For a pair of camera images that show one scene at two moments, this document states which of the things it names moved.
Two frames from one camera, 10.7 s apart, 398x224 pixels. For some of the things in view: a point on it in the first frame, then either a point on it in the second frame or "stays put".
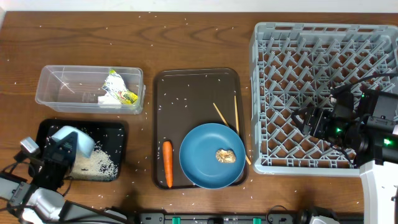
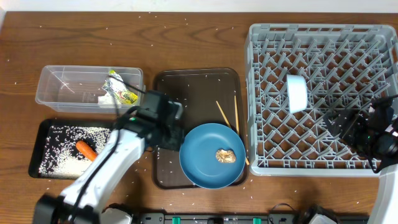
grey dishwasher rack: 295,66 stays put
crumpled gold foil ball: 226,156 stays put
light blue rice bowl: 85,144 → 297,93
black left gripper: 58,162 → 178,142
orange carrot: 168,155 → 86,150
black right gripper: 318,117 → 347,115
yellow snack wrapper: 114,84 stays put
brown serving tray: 185,99 stays put
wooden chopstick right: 237,126 stays put
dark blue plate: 198,155 stays put
